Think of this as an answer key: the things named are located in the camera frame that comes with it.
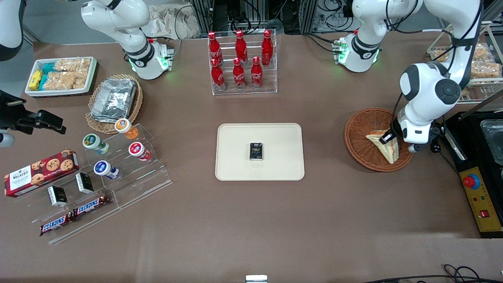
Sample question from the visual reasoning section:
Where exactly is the Snickers chocolate bar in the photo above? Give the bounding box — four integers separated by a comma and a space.
39, 212, 76, 237
73, 194, 111, 218

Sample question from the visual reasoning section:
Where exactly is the red Walkers cookie box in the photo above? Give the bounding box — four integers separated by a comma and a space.
4, 149, 80, 198

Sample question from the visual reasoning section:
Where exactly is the black looped cable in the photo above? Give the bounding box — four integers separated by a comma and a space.
363, 264, 503, 283

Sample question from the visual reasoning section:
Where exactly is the white plastic bin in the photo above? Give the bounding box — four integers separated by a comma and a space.
25, 57, 97, 97

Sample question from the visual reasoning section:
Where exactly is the yellow control panel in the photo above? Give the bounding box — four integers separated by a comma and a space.
459, 167, 503, 233

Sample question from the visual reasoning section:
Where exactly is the clear plastic container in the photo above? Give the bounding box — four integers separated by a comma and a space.
480, 119, 503, 166

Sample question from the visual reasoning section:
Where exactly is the stack of foil trays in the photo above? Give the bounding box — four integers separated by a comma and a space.
91, 78, 137, 122

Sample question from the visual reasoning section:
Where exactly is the crumpled beige cloth bag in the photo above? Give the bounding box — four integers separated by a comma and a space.
142, 3, 202, 40

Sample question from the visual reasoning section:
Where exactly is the red cola bottle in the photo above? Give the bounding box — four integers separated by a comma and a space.
261, 30, 274, 66
211, 58, 226, 91
235, 30, 248, 65
233, 58, 246, 90
208, 31, 223, 66
251, 57, 264, 90

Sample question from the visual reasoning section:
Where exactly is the black tabletop appliance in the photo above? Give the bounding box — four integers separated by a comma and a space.
441, 91, 503, 239

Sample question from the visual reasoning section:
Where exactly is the cream plastic tray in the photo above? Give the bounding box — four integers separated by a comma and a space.
215, 123, 305, 181

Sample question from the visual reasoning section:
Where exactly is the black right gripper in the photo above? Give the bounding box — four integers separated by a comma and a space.
0, 91, 66, 134

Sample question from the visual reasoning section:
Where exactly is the triangular sandwich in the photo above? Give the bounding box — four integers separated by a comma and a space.
365, 130, 400, 165

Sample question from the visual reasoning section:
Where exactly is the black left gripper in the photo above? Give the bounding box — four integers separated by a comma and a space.
380, 131, 432, 154

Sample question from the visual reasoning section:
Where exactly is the green lid yogurt cup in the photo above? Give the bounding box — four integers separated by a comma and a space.
83, 134, 110, 155

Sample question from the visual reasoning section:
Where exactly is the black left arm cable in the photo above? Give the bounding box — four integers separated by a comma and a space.
387, 0, 485, 132

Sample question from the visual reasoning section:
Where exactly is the red emergency stop button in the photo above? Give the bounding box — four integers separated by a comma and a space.
463, 174, 481, 190

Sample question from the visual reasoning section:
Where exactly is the clear rice cracker bag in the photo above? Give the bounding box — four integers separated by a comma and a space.
42, 71, 88, 91
54, 58, 92, 74

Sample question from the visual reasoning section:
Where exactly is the orange lid yogurt cup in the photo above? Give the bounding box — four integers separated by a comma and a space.
115, 118, 139, 140

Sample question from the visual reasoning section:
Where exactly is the red lid yogurt cup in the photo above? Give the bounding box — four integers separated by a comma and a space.
129, 142, 151, 162

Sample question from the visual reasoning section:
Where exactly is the light woven wicker basket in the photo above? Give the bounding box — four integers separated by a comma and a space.
86, 74, 143, 134

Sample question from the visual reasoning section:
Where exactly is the blue lid yogurt cup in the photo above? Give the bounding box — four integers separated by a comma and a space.
94, 160, 119, 180

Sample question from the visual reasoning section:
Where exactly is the clear acrylic step stand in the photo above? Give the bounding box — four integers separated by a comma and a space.
84, 123, 173, 209
14, 169, 123, 245

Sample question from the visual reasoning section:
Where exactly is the brown wicker basket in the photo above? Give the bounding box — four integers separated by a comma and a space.
345, 108, 416, 172

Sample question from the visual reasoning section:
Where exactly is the clear acrylic bottle rack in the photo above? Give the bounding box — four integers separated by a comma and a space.
207, 29, 278, 96

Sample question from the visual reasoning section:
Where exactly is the aluminium frame rack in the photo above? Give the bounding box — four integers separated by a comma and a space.
189, 0, 315, 35

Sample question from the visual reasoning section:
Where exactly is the black power cable with plug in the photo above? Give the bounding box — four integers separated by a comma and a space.
430, 143, 460, 173

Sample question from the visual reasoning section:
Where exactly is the white wire rack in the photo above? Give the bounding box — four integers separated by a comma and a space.
427, 22, 503, 104

